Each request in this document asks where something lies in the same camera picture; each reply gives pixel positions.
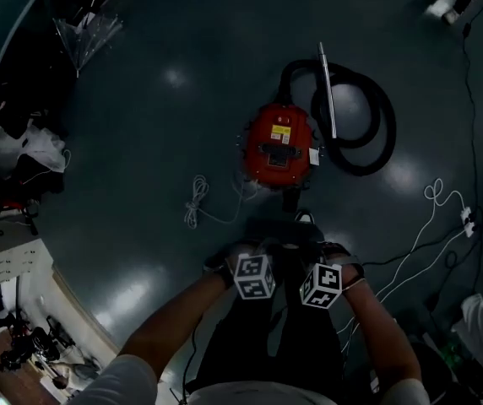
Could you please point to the transparent umbrella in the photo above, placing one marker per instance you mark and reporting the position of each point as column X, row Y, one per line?
column 85, row 36

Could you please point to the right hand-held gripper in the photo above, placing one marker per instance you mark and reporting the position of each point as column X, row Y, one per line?
column 323, row 285

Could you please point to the black wheeled machine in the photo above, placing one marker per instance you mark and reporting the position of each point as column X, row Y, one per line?
column 26, row 344

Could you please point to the person's white shirt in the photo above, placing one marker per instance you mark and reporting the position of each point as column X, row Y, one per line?
column 275, row 395

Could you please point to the person's right forearm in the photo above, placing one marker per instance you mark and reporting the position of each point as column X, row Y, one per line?
column 383, row 331

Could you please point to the person's black trousers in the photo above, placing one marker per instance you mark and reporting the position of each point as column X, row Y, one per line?
column 262, row 344

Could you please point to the white locker cabinet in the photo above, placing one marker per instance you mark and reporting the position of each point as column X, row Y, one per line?
column 9, row 264

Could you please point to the white power strip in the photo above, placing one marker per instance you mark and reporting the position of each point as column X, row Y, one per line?
column 468, row 222

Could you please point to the red vacuum cleaner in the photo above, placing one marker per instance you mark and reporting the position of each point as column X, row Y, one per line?
column 277, row 142

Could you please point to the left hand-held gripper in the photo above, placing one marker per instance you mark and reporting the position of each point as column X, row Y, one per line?
column 254, row 274

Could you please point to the white crumpled cloth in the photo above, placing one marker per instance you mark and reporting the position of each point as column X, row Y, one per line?
column 478, row 327

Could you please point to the silver metal vacuum tube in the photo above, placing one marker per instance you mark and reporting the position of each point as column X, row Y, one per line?
column 329, row 95

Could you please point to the pile of clothes and bags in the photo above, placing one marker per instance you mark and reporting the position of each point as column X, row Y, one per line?
column 17, row 154

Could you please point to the person's left forearm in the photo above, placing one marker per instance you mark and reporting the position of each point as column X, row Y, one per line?
column 169, row 323

